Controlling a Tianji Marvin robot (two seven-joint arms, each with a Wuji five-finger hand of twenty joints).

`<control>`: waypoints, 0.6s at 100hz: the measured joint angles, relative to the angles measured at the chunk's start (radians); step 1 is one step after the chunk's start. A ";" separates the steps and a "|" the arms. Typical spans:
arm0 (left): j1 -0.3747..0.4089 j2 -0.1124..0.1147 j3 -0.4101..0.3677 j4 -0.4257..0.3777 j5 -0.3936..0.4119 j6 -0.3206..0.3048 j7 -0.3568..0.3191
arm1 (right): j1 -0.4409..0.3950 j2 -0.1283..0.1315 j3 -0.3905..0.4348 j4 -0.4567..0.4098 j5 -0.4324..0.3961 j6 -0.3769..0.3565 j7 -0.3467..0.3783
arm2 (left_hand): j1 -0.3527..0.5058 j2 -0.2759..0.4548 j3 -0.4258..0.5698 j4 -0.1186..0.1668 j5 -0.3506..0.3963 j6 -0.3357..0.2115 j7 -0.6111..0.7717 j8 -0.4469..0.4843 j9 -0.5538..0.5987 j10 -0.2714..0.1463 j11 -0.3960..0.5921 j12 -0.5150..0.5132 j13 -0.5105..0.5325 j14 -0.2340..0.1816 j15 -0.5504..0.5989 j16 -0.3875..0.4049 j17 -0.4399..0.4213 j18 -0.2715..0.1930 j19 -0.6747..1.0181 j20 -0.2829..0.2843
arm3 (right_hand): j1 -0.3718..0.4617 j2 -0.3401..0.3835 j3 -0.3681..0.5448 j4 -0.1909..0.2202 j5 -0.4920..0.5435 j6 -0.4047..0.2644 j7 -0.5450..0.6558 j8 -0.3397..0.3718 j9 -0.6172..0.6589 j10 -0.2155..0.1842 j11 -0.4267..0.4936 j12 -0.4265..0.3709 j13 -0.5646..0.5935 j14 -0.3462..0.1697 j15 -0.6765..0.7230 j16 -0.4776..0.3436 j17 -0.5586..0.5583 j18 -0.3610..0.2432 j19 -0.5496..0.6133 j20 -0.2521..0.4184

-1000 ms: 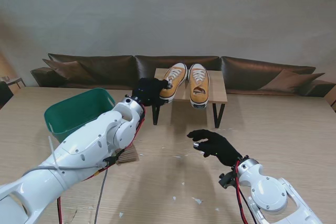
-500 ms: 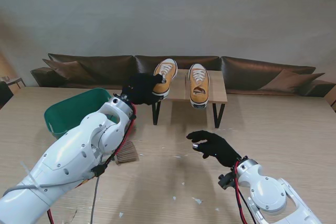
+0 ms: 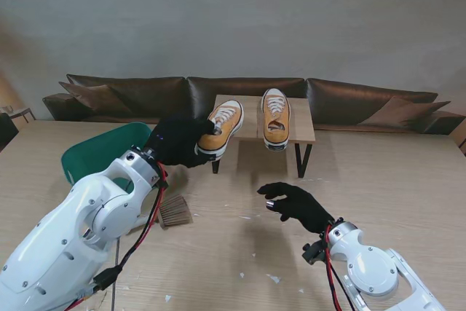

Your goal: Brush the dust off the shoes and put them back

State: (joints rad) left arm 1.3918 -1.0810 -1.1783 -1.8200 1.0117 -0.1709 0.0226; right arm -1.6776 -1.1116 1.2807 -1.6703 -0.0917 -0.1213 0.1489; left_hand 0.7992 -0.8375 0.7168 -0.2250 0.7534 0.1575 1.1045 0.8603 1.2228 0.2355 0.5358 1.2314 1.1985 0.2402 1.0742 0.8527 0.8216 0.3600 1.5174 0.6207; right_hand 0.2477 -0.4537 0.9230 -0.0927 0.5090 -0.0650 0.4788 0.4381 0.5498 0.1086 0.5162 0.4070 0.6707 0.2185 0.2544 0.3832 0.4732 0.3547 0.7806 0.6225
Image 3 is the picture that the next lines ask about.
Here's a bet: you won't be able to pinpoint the small wooden black-legged table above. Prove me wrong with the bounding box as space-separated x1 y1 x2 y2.
210 94 317 179

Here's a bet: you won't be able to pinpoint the brown bristle shoe brush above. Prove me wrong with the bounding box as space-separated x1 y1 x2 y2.
156 194 194 231

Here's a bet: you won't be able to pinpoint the dark brown leather sofa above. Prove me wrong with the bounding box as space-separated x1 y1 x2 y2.
42 73 466 135

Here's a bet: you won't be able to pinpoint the red black arm cable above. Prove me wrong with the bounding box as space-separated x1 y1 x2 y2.
65 165 170 311
323 229 347 311

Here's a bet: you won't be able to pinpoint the red black left arm cable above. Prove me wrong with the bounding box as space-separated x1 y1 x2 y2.
65 165 170 311

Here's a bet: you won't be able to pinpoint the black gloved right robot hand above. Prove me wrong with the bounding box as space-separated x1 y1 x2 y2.
256 181 336 235

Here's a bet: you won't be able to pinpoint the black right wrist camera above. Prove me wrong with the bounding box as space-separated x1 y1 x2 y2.
301 241 328 265

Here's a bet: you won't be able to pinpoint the light wooden furniture piece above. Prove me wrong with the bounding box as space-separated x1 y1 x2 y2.
449 121 466 155

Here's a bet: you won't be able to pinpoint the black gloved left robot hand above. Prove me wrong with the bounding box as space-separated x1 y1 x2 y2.
147 114 219 170

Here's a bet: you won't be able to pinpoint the yellow canvas sneaker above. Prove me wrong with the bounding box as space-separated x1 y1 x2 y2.
259 87 292 152
195 99 245 162

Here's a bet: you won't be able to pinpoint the green plastic basket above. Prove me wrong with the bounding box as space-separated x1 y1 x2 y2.
60 122 154 195

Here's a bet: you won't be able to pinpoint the small background side table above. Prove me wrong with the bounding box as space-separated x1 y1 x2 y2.
0 106 37 125

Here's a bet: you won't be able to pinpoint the red black right arm cable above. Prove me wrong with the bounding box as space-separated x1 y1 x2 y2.
323 229 347 311

